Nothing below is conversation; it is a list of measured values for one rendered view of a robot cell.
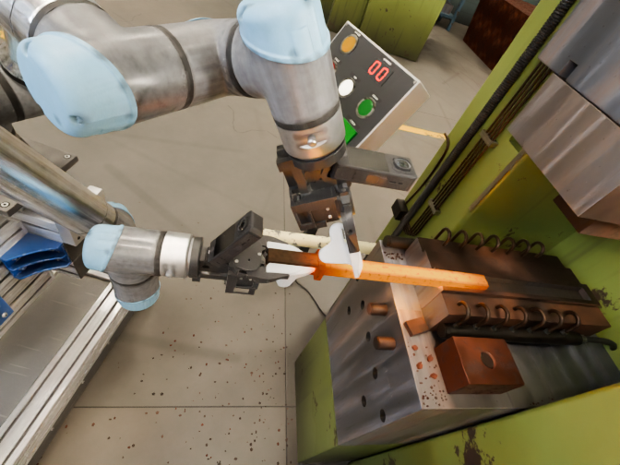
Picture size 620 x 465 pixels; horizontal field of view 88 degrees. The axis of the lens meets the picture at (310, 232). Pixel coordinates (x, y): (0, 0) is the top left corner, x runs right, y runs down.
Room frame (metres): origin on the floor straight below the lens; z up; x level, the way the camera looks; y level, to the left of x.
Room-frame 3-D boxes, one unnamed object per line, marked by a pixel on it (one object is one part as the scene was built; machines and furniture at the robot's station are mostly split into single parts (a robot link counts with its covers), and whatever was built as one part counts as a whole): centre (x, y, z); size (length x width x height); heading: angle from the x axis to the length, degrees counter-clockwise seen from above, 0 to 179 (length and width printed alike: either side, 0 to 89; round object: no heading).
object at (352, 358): (0.51, -0.49, 0.69); 0.56 x 0.38 x 0.45; 111
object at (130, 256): (0.25, 0.26, 0.98); 0.11 x 0.08 x 0.09; 111
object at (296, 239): (0.77, -0.06, 0.62); 0.44 x 0.05 x 0.05; 111
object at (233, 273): (0.31, 0.11, 0.98); 0.12 x 0.08 x 0.09; 111
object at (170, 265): (0.28, 0.19, 0.99); 0.08 x 0.05 x 0.08; 21
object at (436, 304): (0.55, -0.46, 0.96); 0.42 x 0.20 x 0.09; 111
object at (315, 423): (0.51, -0.49, 0.23); 0.56 x 0.38 x 0.47; 111
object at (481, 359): (0.33, -0.39, 0.95); 0.12 x 0.09 x 0.07; 111
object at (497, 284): (0.53, -0.47, 0.99); 0.42 x 0.05 x 0.01; 111
